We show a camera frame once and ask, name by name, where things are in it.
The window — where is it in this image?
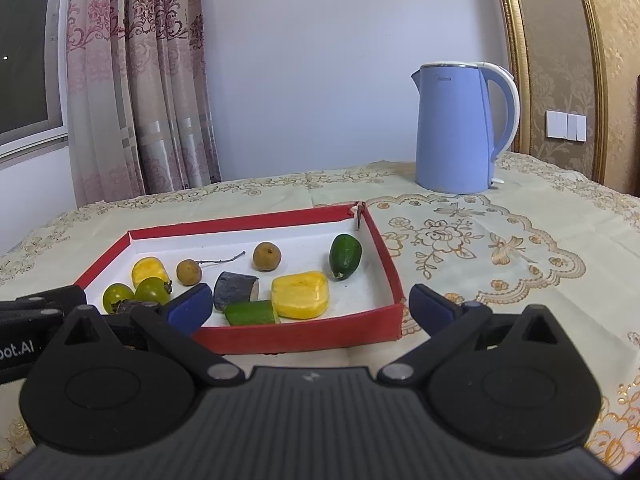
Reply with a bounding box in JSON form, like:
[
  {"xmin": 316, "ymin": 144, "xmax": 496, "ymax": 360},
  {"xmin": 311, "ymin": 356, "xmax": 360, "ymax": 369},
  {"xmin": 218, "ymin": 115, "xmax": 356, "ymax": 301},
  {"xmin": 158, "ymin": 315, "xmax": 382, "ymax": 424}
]
[{"xmin": 0, "ymin": 0, "xmax": 69, "ymax": 162}]

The brown longan with twig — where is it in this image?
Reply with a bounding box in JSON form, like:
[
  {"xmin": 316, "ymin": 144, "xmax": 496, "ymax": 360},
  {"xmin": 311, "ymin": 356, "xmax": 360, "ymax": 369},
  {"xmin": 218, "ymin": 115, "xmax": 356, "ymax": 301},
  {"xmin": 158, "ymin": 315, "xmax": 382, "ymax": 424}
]
[{"xmin": 176, "ymin": 251, "xmax": 247, "ymax": 287}]

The green cucumber end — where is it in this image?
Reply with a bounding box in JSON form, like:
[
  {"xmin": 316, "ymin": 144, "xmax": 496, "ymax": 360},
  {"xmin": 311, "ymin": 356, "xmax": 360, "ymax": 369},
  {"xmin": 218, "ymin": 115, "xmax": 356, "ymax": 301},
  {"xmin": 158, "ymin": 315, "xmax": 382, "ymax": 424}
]
[{"xmin": 329, "ymin": 233, "xmax": 363, "ymax": 281}]

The gold frame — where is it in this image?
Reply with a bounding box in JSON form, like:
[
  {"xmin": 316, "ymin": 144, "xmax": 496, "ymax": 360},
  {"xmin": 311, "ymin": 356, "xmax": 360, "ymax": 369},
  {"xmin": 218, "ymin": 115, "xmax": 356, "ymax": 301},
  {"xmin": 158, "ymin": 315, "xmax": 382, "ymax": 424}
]
[
  {"xmin": 572, "ymin": 0, "xmax": 610, "ymax": 186},
  {"xmin": 490, "ymin": 0, "xmax": 532, "ymax": 157}
]

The small yellow pepper piece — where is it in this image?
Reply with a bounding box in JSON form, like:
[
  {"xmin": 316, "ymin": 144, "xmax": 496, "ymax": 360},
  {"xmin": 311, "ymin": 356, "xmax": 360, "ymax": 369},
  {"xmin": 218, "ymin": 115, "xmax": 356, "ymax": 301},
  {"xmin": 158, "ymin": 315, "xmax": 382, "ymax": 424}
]
[{"xmin": 131, "ymin": 257, "xmax": 170, "ymax": 288}]

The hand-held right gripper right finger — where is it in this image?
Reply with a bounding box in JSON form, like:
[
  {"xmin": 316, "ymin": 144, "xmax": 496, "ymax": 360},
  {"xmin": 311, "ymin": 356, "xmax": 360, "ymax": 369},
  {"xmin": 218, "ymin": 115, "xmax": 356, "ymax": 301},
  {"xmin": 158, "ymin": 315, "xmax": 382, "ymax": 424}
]
[{"xmin": 376, "ymin": 283, "xmax": 561, "ymax": 386}]

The large yellow pepper piece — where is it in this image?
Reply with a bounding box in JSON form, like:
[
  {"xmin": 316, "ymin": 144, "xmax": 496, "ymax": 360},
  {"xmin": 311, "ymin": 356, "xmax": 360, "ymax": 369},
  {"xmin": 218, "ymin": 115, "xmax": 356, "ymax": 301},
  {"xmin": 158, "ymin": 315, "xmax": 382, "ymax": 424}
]
[{"xmin": 271, "ymin": 271, "xmax": 331, "ymax": 320}]

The pink patterned curtain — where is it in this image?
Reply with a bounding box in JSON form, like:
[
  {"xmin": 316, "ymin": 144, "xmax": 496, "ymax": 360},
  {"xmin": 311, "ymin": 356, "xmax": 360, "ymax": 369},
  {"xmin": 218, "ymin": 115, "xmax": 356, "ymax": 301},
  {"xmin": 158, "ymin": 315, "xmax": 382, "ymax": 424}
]
[{"xmin": 65, "ymin": 0, "xmax": 222, "ymax": 207}]

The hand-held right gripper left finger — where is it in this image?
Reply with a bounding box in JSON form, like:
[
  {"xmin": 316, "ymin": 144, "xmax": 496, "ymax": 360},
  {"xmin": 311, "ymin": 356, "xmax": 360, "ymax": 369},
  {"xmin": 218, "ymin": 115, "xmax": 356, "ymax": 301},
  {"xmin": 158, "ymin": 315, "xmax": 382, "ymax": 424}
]
[{"xmin": 62, "ymin": 282, "xmax": 246, "ymax": 387}]

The white wall switch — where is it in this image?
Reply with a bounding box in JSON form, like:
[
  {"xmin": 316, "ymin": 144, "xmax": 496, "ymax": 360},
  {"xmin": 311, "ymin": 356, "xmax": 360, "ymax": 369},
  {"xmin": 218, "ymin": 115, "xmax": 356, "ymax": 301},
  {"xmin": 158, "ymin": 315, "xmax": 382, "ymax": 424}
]
[{"xmin": 545, "ymin": 109, "xmax": 587, "ymax": 142}]

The cut green cucumber piece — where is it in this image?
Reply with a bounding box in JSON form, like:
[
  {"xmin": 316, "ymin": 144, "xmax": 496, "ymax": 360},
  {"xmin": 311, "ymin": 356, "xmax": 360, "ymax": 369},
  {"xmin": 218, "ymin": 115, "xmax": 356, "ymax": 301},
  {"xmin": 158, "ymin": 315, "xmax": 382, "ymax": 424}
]
[{"xmin": 225, "ymin": 300, "xmax": 279, "ymax": 327}]

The green tomato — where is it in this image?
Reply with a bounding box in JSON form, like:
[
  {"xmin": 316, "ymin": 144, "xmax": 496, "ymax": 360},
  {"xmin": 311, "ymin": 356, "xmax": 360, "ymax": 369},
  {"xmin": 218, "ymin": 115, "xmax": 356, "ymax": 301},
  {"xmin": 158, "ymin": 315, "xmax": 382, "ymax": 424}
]
[
  {"xmin": 135, "ymin": 277, "xmax": 173, "ymax": 306},
  {"xmin": 102, "ymin": 283, "xmax": 136, "ymax": 315}
]

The blue electric kettle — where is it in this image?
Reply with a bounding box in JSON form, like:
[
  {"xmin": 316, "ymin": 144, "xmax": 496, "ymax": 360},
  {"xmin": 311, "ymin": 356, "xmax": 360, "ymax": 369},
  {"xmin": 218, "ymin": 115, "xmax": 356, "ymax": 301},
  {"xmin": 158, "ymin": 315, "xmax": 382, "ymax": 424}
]
[{"xmin": 411, "ymin": 61, "xmax": 521, "ymax": 195}]

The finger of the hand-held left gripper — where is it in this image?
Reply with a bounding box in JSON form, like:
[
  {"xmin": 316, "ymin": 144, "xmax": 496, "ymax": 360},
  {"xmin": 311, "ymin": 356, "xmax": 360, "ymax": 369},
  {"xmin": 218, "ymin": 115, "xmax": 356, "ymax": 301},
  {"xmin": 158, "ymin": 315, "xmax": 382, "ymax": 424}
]
[
  {"xmin": 0, "ymin": 284, "xmax": 87, "ymax": 314},
  {"xmin": 0, "ymin": 308, "xmax": 67, "ymax": 332}
]

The red cardboard box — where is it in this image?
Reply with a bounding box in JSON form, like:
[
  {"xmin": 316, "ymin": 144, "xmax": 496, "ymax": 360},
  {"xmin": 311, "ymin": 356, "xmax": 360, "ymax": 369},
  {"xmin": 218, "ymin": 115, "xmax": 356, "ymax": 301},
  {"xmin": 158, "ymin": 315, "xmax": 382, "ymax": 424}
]
[{"xmin": 74, "ymin": 201, "xmax": 406, "ymax": 356}]

